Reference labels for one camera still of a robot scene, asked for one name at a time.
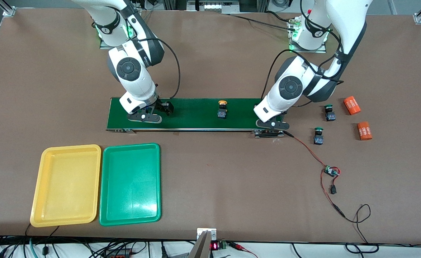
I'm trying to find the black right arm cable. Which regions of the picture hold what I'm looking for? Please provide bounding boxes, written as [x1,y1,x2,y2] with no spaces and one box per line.
[135,36,181,104]

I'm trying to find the control box with indicator lights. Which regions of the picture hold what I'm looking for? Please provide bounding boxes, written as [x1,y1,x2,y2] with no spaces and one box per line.
[187,0,240,13]

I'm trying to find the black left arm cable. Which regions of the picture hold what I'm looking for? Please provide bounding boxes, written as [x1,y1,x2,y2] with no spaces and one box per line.
[261,18,344,108]

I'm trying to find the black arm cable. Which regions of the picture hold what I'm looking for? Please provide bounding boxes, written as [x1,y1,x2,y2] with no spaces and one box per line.
[261,18,344,108]
[135,36,181,104]

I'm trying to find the yellow plastic tray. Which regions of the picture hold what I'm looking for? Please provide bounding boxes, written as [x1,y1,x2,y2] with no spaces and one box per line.
[30,144,102,228]

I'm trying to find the orange 4680 battery cylinder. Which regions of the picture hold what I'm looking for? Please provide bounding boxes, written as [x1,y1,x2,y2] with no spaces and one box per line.
[355,121,372,141]
[343,96,362,115]

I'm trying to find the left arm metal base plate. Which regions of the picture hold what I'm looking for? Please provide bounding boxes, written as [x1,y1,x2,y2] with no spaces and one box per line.
[288,18,327,53]

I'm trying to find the green conveyor belt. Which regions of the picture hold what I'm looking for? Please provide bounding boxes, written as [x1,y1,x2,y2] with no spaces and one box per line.
[106,97,284,138]

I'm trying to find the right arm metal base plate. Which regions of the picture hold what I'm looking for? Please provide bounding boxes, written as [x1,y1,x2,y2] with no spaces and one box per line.
[99,11,141,50]

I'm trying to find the thin black looped cable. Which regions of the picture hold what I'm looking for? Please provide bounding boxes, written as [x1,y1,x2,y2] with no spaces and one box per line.
[340,204,379,253]

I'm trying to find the grey metal camera bracket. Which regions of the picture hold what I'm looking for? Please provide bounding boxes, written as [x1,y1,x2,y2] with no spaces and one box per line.
[187,228,217,258]

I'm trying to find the yellow push button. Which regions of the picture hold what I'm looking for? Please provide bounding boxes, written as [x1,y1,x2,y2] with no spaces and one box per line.
[218,100,229,120]

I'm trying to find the green plastic tray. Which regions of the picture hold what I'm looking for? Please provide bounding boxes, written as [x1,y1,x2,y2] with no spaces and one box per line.
[99,143,161,226]

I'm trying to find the black cable across table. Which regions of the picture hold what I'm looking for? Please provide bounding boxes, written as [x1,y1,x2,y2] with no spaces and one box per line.
[228,11,298,31]

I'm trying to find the red clip lead wire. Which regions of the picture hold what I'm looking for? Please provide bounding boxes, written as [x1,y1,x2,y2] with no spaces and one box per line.
[228,242,259,258]

